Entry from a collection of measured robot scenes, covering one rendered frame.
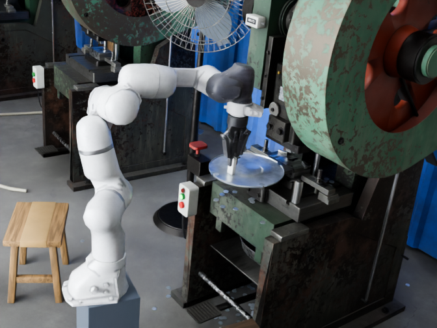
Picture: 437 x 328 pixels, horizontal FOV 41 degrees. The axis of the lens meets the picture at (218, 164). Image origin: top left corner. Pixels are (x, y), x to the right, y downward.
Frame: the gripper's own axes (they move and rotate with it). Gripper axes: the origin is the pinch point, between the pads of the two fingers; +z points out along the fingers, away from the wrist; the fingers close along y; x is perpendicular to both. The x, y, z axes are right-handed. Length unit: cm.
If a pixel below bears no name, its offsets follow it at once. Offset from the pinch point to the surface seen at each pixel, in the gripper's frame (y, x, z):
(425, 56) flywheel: -25, 52, -53
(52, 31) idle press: -67, -324, 28
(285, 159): -28.8, -0.6, 3.6
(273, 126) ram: -19.4, -0.8, -12.3
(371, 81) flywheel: -18, 40, -43
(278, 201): -15.9, 11.6, 13.6
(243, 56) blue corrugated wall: -144, -165, 13
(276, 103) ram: -21.6, -3.5, -20.6
